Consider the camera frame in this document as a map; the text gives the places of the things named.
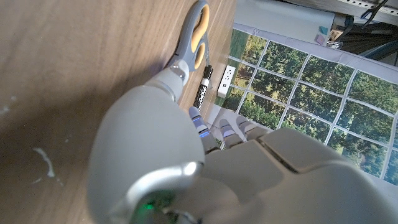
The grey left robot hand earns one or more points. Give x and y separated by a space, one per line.
248 180

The black dry erase marker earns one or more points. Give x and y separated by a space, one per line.
202 91

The white power strip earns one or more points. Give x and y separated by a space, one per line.
226 81

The printed window backdrop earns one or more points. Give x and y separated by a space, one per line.
311 93

